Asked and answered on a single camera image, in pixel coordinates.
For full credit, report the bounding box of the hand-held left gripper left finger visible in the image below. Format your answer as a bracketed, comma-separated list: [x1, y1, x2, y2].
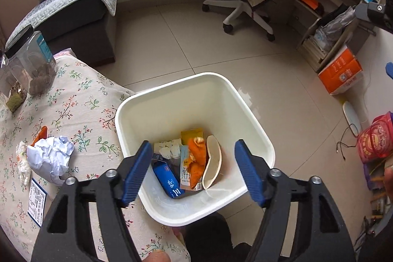
[31, 141, 154, 262]

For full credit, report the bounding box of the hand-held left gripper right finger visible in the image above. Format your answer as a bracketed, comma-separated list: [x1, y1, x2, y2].
[234, 140, 357, 262]

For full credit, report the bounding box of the blue drink carton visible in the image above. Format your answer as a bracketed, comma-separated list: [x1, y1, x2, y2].
[152, 158, 185, 199]

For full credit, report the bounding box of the white tissue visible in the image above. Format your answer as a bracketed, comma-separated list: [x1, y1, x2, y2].
[154, 138, 182, 158]

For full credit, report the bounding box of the white paper cup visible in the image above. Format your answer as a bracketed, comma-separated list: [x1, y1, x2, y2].
[201, 135, 222, 190]

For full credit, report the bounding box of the large orange peel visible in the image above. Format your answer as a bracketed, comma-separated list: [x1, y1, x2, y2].
[187, 137, 207, 189]

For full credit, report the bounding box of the yellow wrapper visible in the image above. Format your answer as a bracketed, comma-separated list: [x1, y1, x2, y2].
[181, 127, 206, 146]

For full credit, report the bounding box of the cream plastic trash bin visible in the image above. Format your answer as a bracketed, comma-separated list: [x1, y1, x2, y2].
[114, 72, 275, 227]

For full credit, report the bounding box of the person's left hand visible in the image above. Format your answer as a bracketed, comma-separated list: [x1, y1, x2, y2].
[144, 250, 171, 262]

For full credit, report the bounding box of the silver plastic bag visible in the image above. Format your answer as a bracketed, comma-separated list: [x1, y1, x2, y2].
[313, 6, 357, 51]

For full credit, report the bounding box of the orange cardboard box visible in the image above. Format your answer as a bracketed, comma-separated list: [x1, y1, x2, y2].
[318, 45, 363, 96]

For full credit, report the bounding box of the white bathroom scale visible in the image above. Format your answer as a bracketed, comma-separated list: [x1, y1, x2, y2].
[342, 101, 363, 137]

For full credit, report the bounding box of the pink snack bag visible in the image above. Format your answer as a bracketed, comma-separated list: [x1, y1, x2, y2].
[358, 111, 393, 164]

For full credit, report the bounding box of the person's leg in dark pants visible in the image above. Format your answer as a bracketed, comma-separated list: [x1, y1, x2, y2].
[183, 212, 252, 262]

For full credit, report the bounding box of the stack of books under desk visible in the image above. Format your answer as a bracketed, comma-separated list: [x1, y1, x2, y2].
[299, 32, 330, 66]

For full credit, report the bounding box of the crumpled white paper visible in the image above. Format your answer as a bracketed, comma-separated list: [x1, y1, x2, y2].
[27, 136, 75, 186]

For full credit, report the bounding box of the small orange peel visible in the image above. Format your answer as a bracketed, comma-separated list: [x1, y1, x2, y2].
[31, 126, 49, 146]

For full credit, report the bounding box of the clear jar with green contents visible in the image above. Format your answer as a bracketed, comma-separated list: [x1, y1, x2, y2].
[0, 50, 28, 113]

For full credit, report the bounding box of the clear jar with brown nuts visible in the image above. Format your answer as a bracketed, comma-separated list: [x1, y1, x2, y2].
[4, 25, 57, 96]

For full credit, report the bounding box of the dark ottoman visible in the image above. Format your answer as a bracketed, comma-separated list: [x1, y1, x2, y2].
[40, 0, 117, 68]

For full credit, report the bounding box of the black cable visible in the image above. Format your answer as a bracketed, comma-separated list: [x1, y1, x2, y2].
[336, 124, 361, 161]

